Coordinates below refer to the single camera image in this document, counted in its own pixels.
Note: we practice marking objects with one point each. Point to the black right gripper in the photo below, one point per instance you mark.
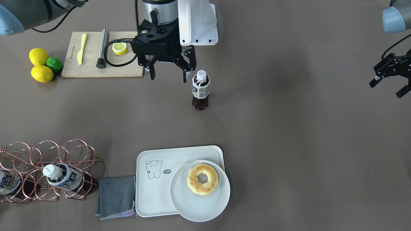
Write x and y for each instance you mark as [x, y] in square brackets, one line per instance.
[189, 56]

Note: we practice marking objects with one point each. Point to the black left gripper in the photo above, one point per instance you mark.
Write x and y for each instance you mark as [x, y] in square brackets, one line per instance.
[390, 66]

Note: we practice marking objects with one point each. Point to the tea bottle white cap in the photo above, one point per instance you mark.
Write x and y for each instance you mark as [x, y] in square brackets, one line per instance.
[200, 90]

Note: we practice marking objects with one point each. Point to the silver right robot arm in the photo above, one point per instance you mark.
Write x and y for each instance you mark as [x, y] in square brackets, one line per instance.
[18, 16]

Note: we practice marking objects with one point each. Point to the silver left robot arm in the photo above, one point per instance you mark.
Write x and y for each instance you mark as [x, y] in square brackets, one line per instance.
[396, 18]

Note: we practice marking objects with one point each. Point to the white tray bear drawing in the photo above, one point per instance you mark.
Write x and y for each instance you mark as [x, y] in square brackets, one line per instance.
[155, 170]

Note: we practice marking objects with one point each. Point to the tea bottle in rack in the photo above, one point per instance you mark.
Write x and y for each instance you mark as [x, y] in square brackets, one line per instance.
[69, 178]

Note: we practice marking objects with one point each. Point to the tea bottle at edge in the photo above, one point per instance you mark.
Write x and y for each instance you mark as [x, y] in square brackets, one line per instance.
[12, 184]

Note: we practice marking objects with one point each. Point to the half lemon slice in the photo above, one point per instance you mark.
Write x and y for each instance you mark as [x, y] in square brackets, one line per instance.
[119, 48]

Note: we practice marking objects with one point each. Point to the wooden cutting board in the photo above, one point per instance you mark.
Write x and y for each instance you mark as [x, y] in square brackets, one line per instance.
[88, 68]

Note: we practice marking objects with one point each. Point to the yellow plastic knife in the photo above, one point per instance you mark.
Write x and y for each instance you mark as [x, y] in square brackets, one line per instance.
[84, 37]

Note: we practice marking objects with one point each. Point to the green lime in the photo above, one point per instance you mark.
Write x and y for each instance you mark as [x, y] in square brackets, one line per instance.
[54, 64]

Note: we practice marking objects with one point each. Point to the glazed donut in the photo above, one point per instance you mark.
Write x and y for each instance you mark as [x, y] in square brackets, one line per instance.
[202, 188]

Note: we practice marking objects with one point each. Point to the yellow lemon lower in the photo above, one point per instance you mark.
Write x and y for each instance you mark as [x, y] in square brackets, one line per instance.
[42, 74]

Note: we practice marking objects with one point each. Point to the yellow lemon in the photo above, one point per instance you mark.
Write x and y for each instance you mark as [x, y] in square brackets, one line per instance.
[38, 56]
[42, 74]

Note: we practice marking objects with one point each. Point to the yellow lemon upper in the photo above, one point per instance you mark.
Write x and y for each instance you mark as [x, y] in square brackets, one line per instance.
[38, 56]

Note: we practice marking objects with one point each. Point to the grey folded cloth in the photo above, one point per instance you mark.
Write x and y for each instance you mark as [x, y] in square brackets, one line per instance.
[116, 197]

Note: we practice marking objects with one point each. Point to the white round plate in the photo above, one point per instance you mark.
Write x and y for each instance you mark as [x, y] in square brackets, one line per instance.
[194, 207]

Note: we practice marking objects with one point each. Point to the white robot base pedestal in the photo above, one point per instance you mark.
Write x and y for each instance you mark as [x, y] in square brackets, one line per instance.
[197, 23]

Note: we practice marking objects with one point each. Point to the copper wire bottle rack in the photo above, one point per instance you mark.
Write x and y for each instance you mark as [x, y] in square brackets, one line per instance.
[27, 161]

